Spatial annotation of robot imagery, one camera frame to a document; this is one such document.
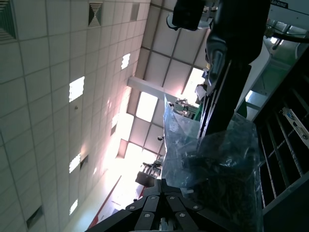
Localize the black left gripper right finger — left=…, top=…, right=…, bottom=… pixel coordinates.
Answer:
left=161, top=178, right=218, bottom=232

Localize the ceiling air vent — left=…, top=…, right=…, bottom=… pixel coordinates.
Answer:
left=130, top=2, right=140, bottom=21
left=26, top=205, right=44, bottom=229
left=80, top=154, right=89, bottom=170
left=88, top=2, right=102, bottom=27
left=0, top=0, right=17, bottom=44

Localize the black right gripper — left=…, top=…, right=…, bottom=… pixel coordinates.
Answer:
left=198, top=0, right=270, bottom=138

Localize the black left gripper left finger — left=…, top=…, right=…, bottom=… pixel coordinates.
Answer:
left=84, top=180, right=162, bottom=232

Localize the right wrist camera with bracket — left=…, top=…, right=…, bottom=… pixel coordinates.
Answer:
left=166, top=0, right=206, bottom=31

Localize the black slotted storage container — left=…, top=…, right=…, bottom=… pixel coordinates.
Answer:
left=246, top=70, right=309, bottom=232

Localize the clear plastic bag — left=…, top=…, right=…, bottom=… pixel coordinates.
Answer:
left=161, top=93, right=266, bottom=232

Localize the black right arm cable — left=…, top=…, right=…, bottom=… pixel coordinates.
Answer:
left=264, top=23, right=309, bottom=44

